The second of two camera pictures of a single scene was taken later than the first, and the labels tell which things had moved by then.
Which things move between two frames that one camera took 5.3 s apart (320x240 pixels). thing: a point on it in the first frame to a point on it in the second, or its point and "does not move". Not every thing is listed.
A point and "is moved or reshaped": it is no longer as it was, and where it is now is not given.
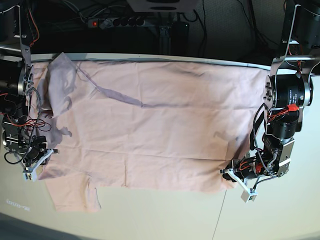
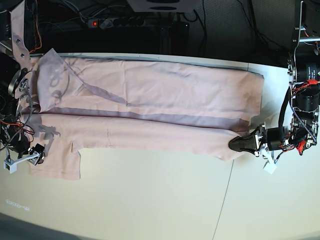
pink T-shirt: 111,124 is moved or reshaped
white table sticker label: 12,203 does not move
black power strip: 102,23 does not move
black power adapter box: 180,38 does not move
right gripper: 273,160 to 302,134
